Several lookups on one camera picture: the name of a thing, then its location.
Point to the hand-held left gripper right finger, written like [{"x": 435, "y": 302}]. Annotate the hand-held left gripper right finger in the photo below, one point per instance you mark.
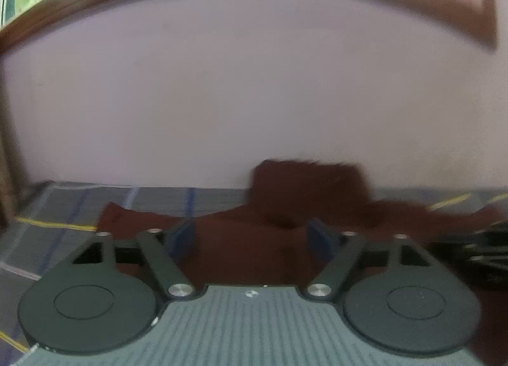
[{"x": 320, "y": 239}]

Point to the maroon garment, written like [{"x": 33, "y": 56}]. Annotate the maroon garment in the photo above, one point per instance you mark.
[{"x": 246, "y": 231}]

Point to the grey plaid bed sheet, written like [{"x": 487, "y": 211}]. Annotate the grey plaid bed sheet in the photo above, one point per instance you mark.
[{"x": 59, "y": 207}]

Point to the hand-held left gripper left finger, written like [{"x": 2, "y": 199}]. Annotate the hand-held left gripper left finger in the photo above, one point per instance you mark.
[{"x": 183, "y": 239}]

